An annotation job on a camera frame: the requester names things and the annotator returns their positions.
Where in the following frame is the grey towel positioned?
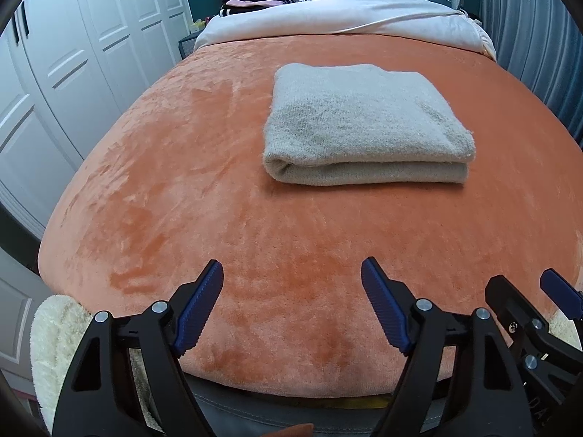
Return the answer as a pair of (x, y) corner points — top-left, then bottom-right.
(262, 63), (477, 187)

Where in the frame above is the white fluffy cloth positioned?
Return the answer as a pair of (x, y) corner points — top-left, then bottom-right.
(30, 295), (161, 437)

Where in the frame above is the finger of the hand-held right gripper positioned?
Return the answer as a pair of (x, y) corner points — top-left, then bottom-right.
(485, 275), (583, 387)
(540, 268), (583, 320)

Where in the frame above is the grey nightstand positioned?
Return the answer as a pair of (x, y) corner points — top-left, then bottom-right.
(177, 32), (204, 61)

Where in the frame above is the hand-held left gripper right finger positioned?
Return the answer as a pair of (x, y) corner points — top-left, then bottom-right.
(361, 257), (535, 437)

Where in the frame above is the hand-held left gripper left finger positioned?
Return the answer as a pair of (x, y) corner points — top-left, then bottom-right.
(52, 259), (225, 437)

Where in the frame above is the orange fleece blanket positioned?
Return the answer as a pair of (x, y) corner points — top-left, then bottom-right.
(39, 32), (583, 397)

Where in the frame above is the white duvet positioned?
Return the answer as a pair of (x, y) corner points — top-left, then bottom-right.
(193, 0), (498, 61)

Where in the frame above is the grey striped curtain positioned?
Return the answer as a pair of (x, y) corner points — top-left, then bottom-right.
(480, 0), (583, 143)

